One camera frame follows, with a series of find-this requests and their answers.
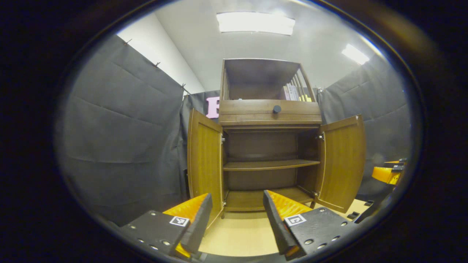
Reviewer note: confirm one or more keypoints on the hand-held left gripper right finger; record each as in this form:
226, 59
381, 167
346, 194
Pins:
276, 226

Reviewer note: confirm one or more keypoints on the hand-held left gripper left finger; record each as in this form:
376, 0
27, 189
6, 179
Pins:
199, 226

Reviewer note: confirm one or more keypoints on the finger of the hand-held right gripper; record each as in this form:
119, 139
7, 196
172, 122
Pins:
396, 165
384, 174

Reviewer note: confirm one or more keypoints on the wooden cabinet door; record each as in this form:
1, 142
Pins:
343, 160
204, 160

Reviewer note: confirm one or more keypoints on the wooden double-door shoe cabinet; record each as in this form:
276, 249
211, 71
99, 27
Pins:
259, 146

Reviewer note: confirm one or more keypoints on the wooden inner cabinet shelf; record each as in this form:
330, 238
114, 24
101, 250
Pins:
270, 165

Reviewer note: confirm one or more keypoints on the small black block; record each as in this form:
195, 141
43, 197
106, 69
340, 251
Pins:
368, 203
353, 215

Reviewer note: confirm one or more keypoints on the yellow book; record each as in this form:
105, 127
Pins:
306, 98

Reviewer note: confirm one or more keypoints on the wooden drawer with black knob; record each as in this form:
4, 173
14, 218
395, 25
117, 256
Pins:
248, 111

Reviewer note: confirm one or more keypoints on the small ceiling light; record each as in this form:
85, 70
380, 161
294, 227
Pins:
354, 54

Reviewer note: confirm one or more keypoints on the white spine book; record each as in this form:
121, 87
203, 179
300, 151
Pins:
293, 92

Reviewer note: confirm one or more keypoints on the black backdrop cloth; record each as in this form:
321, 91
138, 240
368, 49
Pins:
120, 128

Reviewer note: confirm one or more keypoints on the large rectangular ceiling light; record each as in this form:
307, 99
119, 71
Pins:
256, 22

